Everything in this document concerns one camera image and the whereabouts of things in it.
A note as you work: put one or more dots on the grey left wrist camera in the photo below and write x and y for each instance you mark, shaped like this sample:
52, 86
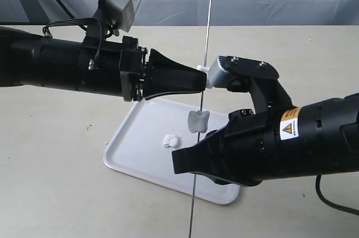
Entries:
110, 17

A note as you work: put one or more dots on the white marshmallow top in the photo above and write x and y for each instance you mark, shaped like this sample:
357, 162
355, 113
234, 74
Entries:
205, 70

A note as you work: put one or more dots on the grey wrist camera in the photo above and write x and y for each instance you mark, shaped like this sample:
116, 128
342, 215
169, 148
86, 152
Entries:
258, 78
110, 17

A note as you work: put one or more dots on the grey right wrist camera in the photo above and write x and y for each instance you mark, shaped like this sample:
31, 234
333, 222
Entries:
258, 78

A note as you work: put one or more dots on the thin metal skewer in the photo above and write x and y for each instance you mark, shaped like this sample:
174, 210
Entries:
201, 105

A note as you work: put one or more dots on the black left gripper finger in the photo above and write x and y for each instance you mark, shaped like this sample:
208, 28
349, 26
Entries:
164, 76

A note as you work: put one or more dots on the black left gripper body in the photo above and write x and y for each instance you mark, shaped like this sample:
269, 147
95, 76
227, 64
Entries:
112, 68

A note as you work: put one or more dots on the white rectangular plastic tray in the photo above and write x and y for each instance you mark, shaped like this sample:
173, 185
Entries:
137, 150

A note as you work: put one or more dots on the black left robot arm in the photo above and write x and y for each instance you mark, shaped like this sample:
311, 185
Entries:
36, 60

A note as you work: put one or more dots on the white marshmallow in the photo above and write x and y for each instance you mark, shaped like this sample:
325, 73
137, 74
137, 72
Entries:
205, 70
198, 121
171, 141

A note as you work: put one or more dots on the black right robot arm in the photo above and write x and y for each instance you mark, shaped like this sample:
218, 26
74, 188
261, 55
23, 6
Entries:
316, 139

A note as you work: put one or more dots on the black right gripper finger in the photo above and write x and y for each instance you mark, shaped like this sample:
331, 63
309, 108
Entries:
209, 156

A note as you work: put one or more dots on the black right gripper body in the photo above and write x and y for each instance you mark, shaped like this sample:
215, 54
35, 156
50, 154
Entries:
246, 151

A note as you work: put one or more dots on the white marshmallow bottom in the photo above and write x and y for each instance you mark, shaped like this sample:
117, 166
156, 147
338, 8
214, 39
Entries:
171, 141

